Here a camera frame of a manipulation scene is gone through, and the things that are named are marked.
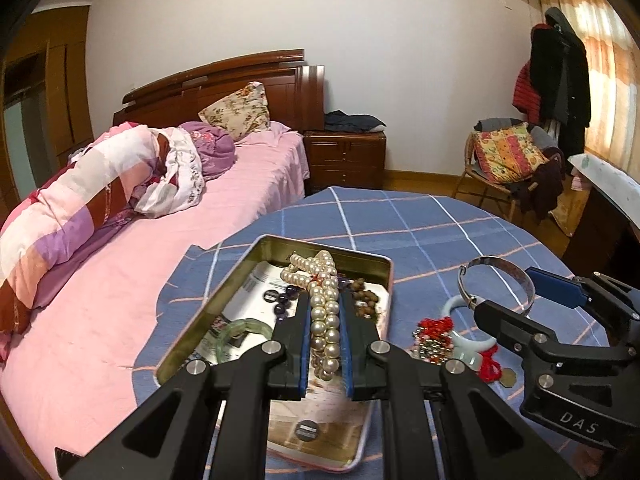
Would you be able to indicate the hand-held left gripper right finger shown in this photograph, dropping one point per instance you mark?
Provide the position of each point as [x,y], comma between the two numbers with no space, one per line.
[346,360]

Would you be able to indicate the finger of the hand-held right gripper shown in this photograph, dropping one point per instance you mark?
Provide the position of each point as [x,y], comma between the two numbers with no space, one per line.
[505,320]
[555,285]

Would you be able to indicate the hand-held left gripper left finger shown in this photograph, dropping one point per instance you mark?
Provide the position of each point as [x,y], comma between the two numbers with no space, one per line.
[303,360]

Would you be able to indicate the silver bangle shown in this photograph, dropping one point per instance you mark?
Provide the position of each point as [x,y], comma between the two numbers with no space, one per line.
[500,260]

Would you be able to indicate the green jade bangle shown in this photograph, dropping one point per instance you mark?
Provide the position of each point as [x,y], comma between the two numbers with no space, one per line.
[240,327]

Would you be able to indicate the pink tin box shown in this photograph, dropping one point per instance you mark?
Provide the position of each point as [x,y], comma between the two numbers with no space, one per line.
[210,320]

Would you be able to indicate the pale jade bangle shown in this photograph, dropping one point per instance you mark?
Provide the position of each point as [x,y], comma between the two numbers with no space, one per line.
[475,347]

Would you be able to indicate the brass coin charm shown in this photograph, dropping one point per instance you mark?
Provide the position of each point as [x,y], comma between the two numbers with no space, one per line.
[507,378]

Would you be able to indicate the dark wooden desk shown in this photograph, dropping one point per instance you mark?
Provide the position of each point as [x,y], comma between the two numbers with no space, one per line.
[600,240]

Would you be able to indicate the printed paper leaflets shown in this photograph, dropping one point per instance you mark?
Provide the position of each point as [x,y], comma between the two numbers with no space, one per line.
[310,425]

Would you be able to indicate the dark maroon garment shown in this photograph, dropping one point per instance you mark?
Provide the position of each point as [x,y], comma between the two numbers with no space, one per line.
[547,180]

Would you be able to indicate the white desk cover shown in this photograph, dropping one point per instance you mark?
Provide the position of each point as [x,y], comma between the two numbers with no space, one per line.
[610,180]

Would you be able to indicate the colourful patchwork cushion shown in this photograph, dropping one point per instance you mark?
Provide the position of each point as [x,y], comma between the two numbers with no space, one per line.
[510,152]

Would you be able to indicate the wicker chair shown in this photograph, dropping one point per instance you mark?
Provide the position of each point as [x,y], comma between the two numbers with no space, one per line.
[472,170]

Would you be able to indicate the blue plaid tablecloth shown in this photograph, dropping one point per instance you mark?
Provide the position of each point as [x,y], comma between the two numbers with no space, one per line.
[400,220]

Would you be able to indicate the grey folded cloth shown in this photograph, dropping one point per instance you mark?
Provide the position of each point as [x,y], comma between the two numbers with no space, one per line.
[500,124]

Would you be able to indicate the bed with pink sheet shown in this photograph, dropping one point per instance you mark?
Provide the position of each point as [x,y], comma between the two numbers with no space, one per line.
[150,285]

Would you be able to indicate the red hanging jacket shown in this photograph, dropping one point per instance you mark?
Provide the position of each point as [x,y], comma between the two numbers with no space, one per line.
[525,90]

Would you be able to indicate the wooden nightstand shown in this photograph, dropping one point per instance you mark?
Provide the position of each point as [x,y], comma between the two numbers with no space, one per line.
[345,160]

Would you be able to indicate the black hanging coat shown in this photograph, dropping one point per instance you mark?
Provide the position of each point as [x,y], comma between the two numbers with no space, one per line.
[560,75]

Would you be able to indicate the white floral cloth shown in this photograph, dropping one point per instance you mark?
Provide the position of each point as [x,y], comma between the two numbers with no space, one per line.
[185,175]

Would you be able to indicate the purple garment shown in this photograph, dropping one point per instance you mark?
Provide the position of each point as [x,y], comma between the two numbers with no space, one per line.
[215,150]

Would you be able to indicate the orange patterned curtain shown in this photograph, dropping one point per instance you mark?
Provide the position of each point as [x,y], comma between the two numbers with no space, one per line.
[610,60]

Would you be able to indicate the dark folded clothes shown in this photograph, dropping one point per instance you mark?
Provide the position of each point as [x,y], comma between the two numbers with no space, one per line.
[355,121]

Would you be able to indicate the floral pillow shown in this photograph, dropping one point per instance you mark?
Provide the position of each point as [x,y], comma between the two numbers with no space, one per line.
[240,110]

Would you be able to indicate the wooden headboard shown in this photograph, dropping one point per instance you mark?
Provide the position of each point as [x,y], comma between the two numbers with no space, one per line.
[290,95]

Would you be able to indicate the pink patchwork quilt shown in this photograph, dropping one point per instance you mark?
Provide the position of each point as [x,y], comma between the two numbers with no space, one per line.
[75,195]

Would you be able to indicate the wooden wardrobe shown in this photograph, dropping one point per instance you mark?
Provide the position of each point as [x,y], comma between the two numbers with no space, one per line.
[65,85]

